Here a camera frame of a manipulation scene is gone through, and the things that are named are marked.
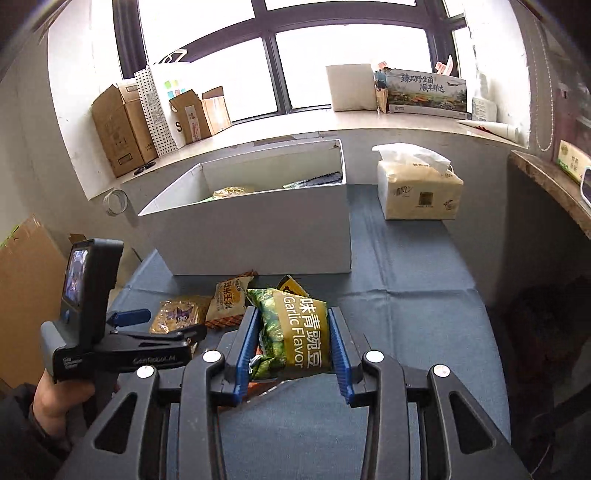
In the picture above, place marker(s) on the beige orange snack packet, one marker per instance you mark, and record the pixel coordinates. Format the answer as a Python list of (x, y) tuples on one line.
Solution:
[(228, 300)]

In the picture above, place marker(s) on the black silver snack packet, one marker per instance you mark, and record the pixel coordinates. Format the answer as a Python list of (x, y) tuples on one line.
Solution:
[(323, 178)]

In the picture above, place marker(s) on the white framed device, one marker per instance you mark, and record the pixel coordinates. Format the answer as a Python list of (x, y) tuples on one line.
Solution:
[(586, 187)]

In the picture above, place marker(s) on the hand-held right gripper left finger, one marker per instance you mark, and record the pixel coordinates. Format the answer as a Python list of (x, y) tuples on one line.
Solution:
[(242, 355)]

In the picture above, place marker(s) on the person's left hand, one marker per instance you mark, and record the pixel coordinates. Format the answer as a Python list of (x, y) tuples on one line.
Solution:
[(60, 401)]

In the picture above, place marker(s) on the white tube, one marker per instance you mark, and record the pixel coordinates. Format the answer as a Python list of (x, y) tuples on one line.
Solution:
[(489, 129)]

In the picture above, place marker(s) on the small open cardboard box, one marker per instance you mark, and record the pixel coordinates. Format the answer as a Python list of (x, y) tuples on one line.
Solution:
[(198, 117)]

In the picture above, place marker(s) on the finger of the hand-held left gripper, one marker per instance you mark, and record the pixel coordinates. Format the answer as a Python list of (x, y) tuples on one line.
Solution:
[(175, 333), (134, 317)]

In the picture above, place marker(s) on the black window frame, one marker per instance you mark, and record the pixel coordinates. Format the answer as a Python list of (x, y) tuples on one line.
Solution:
[(270, 64)]

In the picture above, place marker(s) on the yellow snack pouch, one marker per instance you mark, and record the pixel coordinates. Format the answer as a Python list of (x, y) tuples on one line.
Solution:
[(233, 191)]

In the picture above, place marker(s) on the white box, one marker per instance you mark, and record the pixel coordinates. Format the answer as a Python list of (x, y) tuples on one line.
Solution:
[(258, 230), (352, 88)]

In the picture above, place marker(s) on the blue tablecloth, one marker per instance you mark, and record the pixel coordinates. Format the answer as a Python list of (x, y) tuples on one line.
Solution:
[(406, 300)]

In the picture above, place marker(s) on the black scissors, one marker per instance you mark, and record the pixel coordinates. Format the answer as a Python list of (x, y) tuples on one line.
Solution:
[(144, 168)]

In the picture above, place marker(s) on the landscape printed carton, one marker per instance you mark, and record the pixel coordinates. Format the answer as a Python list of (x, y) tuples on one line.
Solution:
[(427, 92)]

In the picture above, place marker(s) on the brown side shelf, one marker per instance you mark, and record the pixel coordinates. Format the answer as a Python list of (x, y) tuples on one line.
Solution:
[(545, 182)]

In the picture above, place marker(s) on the white tape roll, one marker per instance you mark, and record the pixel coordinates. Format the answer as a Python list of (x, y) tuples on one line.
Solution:
[(115, 202)]

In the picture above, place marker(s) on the soft tissue pack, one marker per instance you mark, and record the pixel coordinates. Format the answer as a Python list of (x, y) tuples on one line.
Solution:
[(418, 194)]

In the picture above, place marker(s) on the large cardboard box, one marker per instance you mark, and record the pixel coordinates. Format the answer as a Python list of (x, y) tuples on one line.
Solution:
[(122, 134)]

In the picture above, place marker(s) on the white closed box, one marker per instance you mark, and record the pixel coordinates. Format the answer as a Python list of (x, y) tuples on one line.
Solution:
[(352, 88)]

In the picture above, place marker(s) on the yellow black snack packet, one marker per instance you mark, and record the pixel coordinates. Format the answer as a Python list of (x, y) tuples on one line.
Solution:
[(292, 287)]

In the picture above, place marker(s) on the person's left forearm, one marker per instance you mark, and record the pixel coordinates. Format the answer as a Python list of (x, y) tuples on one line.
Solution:
[(23, 443)]

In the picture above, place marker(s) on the brown cardboard sheet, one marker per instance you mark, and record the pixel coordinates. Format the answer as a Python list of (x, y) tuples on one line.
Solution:
[(27, 300)]

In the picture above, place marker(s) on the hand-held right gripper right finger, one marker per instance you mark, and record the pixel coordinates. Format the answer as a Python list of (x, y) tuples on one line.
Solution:
[(340, 355)]

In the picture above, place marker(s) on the golden cartoon snack packet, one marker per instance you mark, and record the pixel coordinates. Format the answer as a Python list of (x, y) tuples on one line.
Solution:
[(178, 316)]

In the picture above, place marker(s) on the olive green pea snack packet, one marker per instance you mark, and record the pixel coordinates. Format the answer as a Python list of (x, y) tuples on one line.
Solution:
[(295, 332)]

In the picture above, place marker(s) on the polka-dot paper bag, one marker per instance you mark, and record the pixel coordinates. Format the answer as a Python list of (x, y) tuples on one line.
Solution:
[(159, 106)]

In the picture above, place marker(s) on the yellow tissue box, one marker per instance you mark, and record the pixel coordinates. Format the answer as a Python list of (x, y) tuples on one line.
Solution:
[(570, 159)]

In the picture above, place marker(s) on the bright green snack packet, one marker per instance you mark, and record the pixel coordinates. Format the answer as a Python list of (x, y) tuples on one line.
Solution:
[(295, 185)]

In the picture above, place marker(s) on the white plastic bottle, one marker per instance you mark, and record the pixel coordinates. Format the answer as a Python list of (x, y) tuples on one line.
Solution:
[(483, 106)]

